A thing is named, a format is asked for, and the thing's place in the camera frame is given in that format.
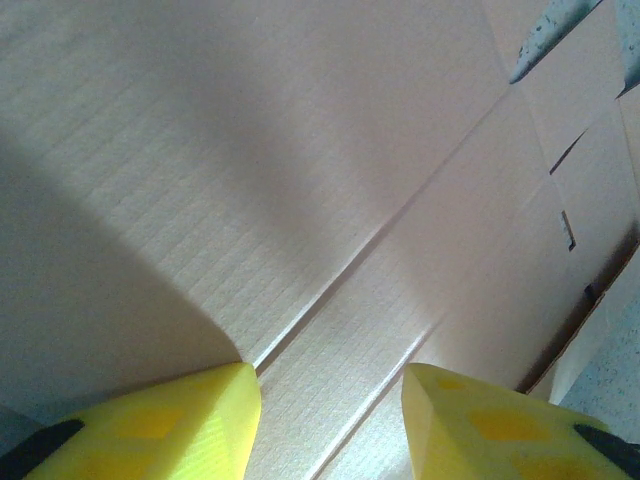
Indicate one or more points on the brown cardboard paper box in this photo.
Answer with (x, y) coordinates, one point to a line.
(250, 175)

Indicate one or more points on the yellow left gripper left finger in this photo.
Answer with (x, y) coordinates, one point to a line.
(175, 435)

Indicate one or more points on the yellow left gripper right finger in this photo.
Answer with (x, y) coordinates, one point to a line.
(500, 440)

